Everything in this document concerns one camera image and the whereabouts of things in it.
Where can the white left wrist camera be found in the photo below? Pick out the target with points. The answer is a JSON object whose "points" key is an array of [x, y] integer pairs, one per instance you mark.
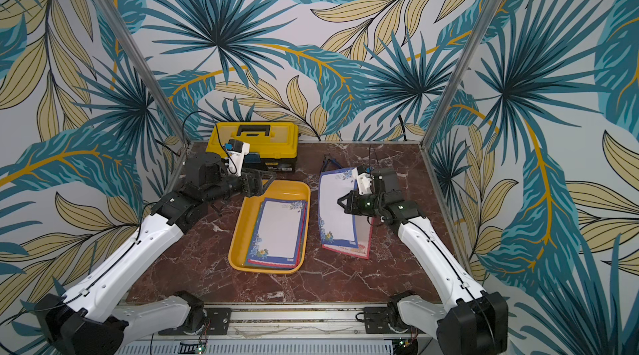
{"points": [[236, 151]]}

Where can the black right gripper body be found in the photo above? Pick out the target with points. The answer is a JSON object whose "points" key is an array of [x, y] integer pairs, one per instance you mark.
{"points": [[359, 203]]}

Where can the aluminium front rail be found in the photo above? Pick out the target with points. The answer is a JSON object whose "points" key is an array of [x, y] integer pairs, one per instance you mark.
{"points": [[299, 320]]}

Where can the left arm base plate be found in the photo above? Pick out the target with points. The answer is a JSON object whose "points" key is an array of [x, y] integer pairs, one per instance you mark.
{"points": [[211, 321]]}

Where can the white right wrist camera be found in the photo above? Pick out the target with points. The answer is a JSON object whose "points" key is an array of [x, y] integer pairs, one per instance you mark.
{"points": [[364, 183]]}

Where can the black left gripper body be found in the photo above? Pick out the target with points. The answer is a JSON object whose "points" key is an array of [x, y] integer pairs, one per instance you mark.
{"points": [[243, 184]]}

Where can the stack of stationery papers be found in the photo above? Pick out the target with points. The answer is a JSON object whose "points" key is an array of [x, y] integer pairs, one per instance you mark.
{"points": [[299, 250]]}

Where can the yellow black toolbox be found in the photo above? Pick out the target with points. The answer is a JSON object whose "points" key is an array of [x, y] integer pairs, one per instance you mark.
{"points": [[272, 145]]}

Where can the red bordered stationery paper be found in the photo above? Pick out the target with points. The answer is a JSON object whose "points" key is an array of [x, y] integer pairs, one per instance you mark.
{"points": [[364, 234]]}

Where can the blue handled pliers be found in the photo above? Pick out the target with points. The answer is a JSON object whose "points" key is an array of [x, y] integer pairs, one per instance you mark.
{"points": [[330, 163]]}

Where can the yellow plastic tray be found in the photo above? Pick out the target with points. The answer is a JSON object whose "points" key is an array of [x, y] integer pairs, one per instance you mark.
{"points": [[271, 231]]}

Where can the blue floral stationery paper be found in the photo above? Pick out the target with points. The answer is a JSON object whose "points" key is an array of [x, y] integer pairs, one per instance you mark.
{"points": [[336, 226], [277, 230]]}

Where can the aluminium left corner post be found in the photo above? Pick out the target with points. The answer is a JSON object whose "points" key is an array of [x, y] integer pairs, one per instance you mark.
{"points": [[122, 34]]}

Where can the aluminium corner post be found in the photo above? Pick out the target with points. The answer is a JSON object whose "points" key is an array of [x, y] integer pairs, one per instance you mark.
{"points": [[122, 34], [476, 35]]}

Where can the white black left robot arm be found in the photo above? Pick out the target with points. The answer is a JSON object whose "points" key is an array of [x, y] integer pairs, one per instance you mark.
{"points": [[206, 180]]}

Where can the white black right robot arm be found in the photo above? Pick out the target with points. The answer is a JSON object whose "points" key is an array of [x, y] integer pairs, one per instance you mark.
{"points": [[467, 319]]}

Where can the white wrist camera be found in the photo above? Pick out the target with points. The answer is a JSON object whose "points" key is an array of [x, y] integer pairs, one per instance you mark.
{"points": [[364, 183], [236, 151]]}

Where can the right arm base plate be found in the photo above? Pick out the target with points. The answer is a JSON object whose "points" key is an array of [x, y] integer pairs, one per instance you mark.
{"points": [[384, 320]]}

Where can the aluminium right corner post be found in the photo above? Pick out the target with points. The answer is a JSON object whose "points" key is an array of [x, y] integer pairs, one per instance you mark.
{"points": [[476, 35]]}

